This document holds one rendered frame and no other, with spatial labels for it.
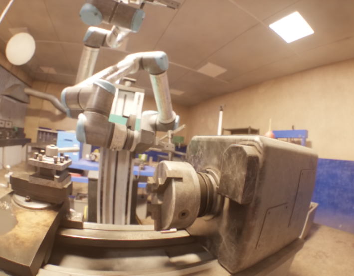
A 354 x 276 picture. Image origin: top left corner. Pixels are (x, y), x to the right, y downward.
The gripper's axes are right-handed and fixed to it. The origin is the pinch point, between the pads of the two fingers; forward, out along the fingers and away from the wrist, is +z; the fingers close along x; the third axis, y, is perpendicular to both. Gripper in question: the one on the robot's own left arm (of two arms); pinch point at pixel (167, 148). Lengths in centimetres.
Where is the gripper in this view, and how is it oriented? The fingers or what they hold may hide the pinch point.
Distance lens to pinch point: 63.5
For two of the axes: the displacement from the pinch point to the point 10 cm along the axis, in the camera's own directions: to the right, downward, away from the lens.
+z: 8.5, 2.2, 4.8
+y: -0.3, 9.3, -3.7
